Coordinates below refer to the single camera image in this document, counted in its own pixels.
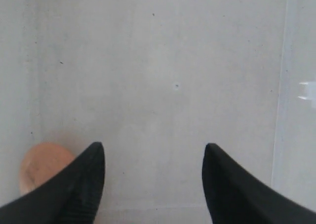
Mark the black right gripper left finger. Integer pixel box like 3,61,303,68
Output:
0,142,105,224

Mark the clear plastic bin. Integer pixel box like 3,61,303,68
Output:
0,0,316,224

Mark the brown egg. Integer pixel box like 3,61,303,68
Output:
19,142,75,195

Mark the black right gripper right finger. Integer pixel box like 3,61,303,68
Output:
202,143,316,224

